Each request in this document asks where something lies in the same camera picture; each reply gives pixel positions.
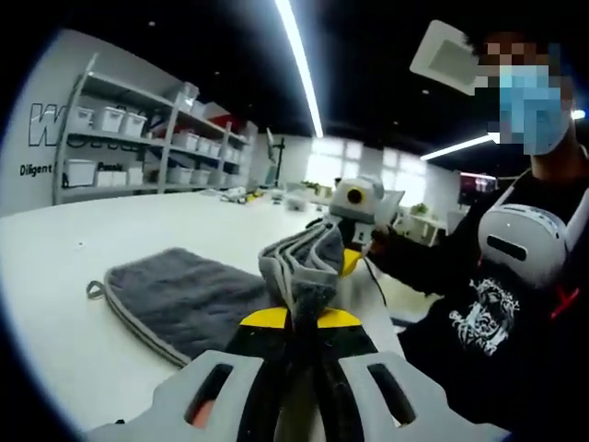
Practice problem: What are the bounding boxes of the grey towel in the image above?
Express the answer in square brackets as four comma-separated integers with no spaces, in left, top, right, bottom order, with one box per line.
[86,219,346,369]

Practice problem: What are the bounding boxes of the person's right hand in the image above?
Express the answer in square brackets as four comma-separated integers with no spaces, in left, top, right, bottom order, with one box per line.
[367,224,402,260]

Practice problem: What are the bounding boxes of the black floor stand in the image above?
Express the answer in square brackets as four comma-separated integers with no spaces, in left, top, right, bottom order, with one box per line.
[265,127,288,186]

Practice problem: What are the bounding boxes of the short ceiling light strip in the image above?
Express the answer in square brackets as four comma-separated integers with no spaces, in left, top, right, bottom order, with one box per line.
[419,133,501,162]

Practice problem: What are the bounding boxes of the small dark screen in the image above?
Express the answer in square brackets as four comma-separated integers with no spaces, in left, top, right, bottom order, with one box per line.
[459,170,499,195]

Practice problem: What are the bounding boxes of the pile of small tools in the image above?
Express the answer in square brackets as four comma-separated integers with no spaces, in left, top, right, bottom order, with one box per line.
[219,185,269,204]

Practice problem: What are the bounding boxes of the long ceiling light strip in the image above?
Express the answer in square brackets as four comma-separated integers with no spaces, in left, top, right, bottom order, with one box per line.
[274,0,325,139]

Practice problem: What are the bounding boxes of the white chest-worn device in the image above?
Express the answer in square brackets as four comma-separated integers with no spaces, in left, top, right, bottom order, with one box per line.
[477,186,589,290]

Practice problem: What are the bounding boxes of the red panel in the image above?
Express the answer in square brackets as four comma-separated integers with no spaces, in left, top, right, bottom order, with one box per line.
[202,104,245,134]

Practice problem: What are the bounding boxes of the white ceiling vent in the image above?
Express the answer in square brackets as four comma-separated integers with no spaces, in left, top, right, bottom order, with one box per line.
[409,18,485,97]

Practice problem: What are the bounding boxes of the grey metal shelf rack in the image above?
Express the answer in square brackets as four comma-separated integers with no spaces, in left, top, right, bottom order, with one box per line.
[52,52,255,207]

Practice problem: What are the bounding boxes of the group of white storage boxes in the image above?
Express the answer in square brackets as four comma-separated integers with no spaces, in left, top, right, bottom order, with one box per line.
[64,81,250,188]

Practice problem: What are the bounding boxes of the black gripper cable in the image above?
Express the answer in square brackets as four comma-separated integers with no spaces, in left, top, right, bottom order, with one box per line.
[362,256,393,320]

